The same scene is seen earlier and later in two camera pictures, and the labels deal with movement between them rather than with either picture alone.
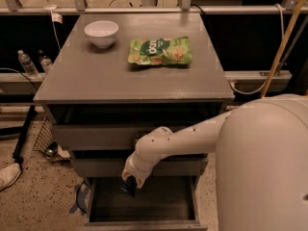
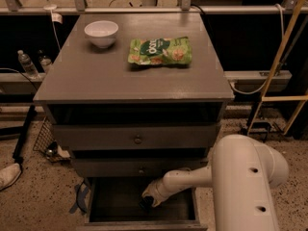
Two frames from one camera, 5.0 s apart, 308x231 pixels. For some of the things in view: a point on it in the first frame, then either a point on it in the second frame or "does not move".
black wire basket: [46, 143] does not move
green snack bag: [166, 51] does not move
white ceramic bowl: [101, 33] does not move
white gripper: [134, 167] → [156, 189]
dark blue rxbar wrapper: [130, 186] → [146, 202]
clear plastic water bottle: [28, 65] does not move
